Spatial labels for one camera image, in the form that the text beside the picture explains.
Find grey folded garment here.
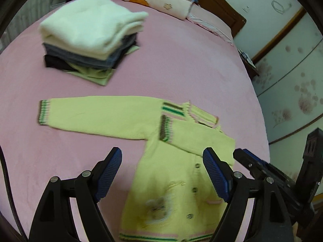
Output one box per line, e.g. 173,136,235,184
43,33,138,70

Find floral sliding wardrobe door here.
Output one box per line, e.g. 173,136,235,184
252,14,322,180

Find pink pillow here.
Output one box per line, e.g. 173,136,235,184
187,4,234,46

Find white folded fleece garment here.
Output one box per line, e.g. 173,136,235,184
39,0,148,55

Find black folded garment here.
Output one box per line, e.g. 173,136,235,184
44,54,75,72

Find dark wooden nightstand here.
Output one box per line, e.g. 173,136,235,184
238,49,259,80

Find pink bed sheet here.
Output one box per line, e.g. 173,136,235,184
1,0,269,238

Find yellow striped knit cardigan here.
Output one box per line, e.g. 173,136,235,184
38,96,235,241

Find black cable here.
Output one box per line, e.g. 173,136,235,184
0,144,27,242

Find light green folded garment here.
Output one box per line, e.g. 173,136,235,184
66,45,140,86

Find items on nightstand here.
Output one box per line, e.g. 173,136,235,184
238,49,256,68

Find brown wooden headboard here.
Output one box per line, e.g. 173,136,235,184
197,0,246,38

